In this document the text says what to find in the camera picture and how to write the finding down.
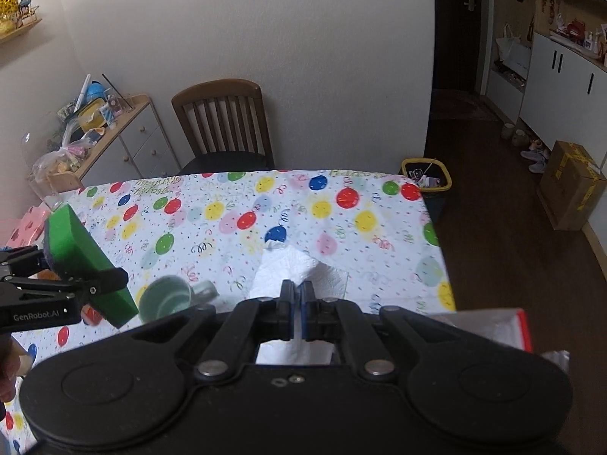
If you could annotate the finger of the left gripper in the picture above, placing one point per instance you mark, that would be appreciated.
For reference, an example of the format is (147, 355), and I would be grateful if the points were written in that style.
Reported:
(27, 262)
(71, 288)

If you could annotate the red white cardboard box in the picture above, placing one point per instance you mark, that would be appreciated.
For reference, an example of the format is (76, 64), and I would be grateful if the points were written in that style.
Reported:
(499, 337)

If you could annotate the white wooden sideboard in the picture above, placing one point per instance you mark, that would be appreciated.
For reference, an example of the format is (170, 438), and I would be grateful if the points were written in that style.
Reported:
(138, 148)

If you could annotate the white paper napkin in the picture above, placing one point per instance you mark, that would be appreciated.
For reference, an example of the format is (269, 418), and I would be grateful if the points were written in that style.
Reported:
(281, 262)

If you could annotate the colourful balloon tablecloth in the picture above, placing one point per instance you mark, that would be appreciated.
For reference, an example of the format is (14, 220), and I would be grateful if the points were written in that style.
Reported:
(373, 228)

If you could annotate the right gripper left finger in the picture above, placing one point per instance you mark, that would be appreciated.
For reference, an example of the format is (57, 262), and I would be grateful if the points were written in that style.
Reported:
(219, 344)

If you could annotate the white wall cabinet unit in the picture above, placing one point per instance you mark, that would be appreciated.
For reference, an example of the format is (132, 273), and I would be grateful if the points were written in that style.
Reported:
(564, 96)

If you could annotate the white shopping bag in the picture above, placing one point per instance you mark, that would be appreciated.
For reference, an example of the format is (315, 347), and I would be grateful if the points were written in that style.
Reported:
(515, 56)

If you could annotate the brown cardboard box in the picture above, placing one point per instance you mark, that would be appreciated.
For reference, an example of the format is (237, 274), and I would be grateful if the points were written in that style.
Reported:
(571, 186)

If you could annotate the mint green mug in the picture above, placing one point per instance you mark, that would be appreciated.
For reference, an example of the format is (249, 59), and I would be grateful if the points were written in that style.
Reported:
(171, 294)

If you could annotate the yellow rimmed trash bin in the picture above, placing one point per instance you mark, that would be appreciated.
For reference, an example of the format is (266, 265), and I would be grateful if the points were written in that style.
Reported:
(434, 181)

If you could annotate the clear drinking glass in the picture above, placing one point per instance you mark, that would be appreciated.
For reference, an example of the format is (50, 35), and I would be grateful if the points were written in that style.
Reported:
(40, 162)

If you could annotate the brown wooden chair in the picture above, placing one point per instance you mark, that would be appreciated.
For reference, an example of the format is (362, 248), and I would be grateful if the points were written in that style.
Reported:
(225, 124)

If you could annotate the green purple sponge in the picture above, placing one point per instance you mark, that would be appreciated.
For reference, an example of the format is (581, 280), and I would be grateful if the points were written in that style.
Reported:
(72, 253)

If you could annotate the person's left hand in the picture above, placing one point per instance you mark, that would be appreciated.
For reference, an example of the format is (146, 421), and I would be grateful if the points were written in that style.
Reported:
(14, 362)

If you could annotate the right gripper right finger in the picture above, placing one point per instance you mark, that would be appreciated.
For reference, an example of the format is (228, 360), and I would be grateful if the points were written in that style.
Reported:
(373, 346)

